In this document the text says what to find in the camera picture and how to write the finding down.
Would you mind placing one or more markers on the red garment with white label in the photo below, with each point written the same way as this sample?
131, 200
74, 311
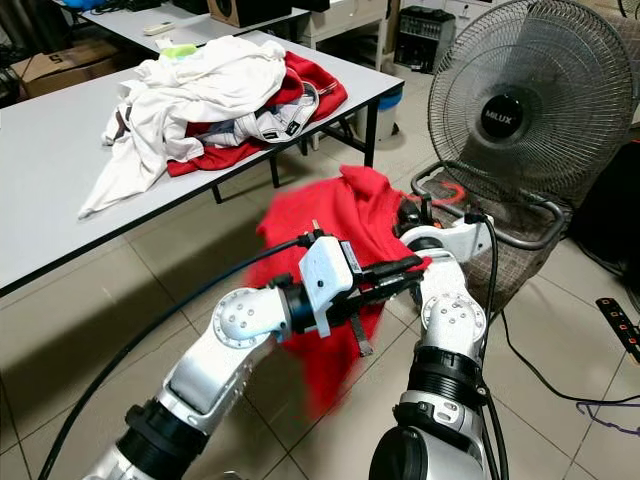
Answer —
320, 210

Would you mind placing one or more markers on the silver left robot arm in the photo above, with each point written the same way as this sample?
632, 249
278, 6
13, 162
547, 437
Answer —
210, 380

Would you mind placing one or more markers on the checkered cushion metal chair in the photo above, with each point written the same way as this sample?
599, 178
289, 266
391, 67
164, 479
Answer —
530, 260

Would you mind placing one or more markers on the black standing fan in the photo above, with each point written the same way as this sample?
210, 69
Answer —
500, 115

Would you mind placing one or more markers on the red jacket with white stripes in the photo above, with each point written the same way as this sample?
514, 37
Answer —
325, 90

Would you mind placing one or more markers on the grey and white garment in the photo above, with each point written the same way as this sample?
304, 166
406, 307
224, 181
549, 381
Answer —
275, 122

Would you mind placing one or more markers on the black power strip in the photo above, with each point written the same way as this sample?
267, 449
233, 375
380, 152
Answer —
618, 328

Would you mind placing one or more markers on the white crumpled garment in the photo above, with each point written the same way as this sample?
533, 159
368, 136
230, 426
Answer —
190, 95

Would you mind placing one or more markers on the white table with black legs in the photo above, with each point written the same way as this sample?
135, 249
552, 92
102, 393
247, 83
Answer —
80, 160

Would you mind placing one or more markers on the wooden black speaker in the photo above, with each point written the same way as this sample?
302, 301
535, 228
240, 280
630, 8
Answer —
250, 10

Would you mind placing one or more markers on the white side table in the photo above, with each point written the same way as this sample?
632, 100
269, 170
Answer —
220, 35

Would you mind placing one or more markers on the small green item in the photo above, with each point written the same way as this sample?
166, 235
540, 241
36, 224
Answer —
178, 51

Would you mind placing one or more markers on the brown cardboard box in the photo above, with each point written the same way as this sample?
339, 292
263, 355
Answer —
70, 65

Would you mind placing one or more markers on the white remote control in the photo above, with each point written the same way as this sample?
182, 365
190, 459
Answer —
160, 29

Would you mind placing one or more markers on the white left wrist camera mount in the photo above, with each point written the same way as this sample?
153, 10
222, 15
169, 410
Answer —
325, 280

